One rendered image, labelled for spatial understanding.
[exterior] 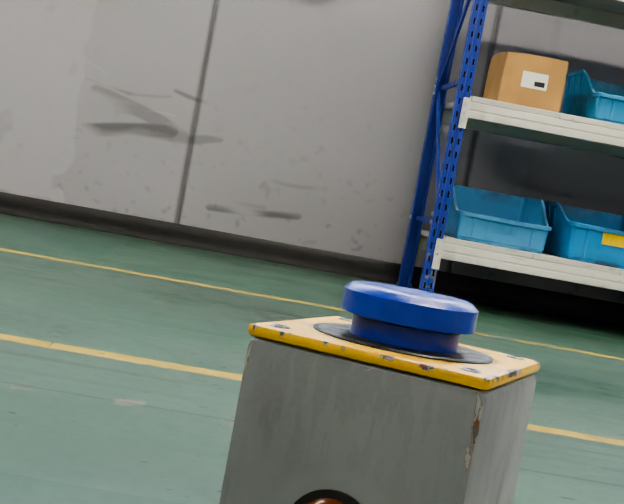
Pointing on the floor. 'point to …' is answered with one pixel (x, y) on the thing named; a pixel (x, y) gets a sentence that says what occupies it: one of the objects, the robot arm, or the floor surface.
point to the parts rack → (610, 279)
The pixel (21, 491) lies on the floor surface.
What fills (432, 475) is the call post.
